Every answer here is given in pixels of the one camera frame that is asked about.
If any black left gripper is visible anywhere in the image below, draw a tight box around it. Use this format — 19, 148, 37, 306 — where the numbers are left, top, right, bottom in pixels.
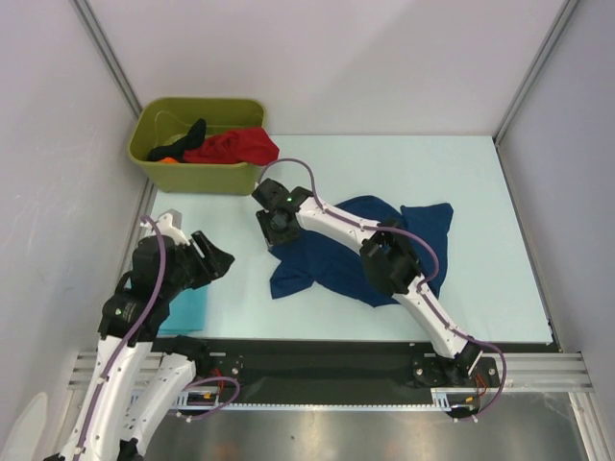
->
161, 229, 234, 298

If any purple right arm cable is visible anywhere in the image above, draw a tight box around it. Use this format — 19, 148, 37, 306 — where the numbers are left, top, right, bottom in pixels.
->
258, 158, 508, 424

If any aluminium corner post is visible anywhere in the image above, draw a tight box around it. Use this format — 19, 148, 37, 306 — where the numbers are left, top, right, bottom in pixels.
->
70, 0, 142, 118
492, 0, 582, 148

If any right aluminium corner post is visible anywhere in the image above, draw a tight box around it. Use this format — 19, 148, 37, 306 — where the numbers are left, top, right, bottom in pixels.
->
492, 0, 582, 148

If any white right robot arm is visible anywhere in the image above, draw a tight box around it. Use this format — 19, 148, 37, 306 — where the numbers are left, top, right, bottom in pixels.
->
252, 179, 483, 385

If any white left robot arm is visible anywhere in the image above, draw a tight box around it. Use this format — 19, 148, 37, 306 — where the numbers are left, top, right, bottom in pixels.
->
52, 209, 240, 460

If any navy blue t shirt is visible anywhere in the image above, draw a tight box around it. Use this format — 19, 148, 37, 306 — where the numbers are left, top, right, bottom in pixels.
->
268, 194, 455, 308

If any black garment in bin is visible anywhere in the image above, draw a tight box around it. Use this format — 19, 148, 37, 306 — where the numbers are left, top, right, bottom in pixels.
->
146, 118, 207, 163

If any olive green plastic bin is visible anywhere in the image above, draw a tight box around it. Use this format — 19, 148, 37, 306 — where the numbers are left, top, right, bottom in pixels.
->
128, 97, 266, 196

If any white slotted cable duct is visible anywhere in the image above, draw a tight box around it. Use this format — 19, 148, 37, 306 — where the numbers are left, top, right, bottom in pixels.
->
169, 388, 478, 413

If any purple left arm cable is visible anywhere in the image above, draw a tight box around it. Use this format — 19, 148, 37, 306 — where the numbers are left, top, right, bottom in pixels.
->
79, 215, 241, 461

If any red t shirt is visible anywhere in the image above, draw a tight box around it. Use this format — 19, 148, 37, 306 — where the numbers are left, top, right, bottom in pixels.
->
183, 128, 280, 166

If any folded turquoise t shirt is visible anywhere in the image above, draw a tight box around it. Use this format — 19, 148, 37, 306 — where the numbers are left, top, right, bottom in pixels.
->
158, 286, 209, 337

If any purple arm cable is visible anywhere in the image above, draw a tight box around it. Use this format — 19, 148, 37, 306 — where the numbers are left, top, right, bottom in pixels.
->
258, 158, 508, 424
79, 215, 241, 461

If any aluminium frame rail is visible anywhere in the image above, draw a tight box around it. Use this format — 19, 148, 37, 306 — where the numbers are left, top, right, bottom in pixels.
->
67, 352, 594, 393

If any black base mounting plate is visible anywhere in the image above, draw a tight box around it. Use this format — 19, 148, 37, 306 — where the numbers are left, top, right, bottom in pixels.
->
185, 338, 501, 396

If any left aluminium corner post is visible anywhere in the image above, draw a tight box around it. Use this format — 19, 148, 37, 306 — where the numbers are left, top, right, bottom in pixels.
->
70, 0, 142, 118

